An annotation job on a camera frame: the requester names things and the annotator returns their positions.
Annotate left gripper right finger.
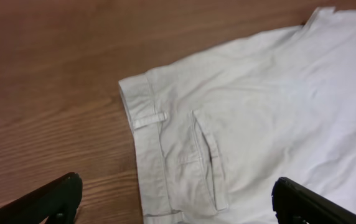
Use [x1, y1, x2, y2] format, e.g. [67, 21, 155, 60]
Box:
[271, 177, 356, 224]

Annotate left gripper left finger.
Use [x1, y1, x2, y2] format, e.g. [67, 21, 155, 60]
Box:
[0, 172, 83, 224]

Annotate beige shorts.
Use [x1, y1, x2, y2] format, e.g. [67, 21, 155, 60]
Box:
[119, 7, 356, 223]

